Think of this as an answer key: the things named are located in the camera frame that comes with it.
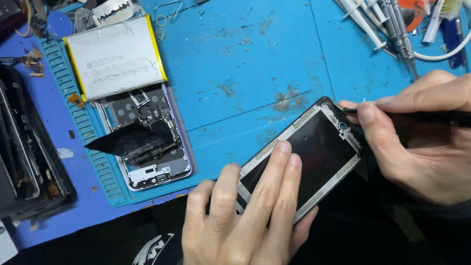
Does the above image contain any person's right hand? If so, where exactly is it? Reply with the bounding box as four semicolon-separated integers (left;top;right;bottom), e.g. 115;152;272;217
337;70;471;205

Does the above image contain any person's left hand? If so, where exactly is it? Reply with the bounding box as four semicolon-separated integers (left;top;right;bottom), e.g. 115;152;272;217
182;141;319;265

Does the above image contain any black pointed hand tool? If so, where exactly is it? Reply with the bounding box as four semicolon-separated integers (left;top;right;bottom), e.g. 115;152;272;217
342;107;471;129

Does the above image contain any black phone screen frame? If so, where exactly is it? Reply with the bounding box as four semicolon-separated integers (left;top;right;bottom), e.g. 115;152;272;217
235;96;367;225

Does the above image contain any person's black printed clothing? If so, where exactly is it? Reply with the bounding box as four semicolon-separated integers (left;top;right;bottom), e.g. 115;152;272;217
7;173;471;265

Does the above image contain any silver precision screwdriver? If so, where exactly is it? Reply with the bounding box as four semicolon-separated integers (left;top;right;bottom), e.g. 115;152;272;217
390;0;421;80
377;0;411;73

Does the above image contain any black film sheet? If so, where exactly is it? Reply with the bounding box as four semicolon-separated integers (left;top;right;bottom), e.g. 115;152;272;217
84;119;176;158

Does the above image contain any white brush with pale bristles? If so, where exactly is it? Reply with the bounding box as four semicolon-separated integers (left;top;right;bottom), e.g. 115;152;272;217
422;0;463;43

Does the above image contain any orange plastic pick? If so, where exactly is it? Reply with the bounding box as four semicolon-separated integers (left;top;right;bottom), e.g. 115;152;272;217
398;0;432;33

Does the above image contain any white plastic syringe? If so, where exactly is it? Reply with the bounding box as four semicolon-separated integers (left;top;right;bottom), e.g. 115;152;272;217
337;0;388;51
353;0;391;37

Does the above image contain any blue silicone repair mat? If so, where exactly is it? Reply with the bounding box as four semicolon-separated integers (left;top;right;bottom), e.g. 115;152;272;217
39;0;471;207

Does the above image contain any small orange flex piece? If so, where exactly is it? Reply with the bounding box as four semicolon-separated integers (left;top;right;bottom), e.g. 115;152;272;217
68;93;86;110

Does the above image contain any silver battery with yellow edges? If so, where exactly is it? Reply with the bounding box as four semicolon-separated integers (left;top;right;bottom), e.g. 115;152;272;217
63;14;169;102

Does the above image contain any black tray with phone parts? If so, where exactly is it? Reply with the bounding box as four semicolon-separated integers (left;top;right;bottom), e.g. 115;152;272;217
0;64;77;221

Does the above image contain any white box corner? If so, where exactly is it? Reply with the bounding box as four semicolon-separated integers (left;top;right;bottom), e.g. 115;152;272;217
0;220;19;264

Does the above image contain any steel razor blade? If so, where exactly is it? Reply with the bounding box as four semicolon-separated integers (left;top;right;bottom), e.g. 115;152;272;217
91;0;136;27

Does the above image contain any blue round cap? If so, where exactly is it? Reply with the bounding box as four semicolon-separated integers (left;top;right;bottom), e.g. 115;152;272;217
46;10;77;41

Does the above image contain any black device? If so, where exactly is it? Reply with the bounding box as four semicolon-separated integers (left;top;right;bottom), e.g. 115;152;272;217
0;0;28;41

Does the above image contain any opened phone with purple frame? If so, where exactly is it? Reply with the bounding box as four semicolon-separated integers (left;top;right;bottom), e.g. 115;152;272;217
95;83;194;191

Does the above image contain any white cable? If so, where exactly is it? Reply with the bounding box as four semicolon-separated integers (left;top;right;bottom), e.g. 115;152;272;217
414;36;471;62

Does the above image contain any bent metal wire clip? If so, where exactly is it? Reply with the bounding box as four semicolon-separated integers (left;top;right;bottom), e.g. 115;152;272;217
154;0;184;22

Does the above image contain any orange flex cable part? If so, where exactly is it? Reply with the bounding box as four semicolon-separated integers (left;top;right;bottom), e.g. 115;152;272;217
0;46;45;78

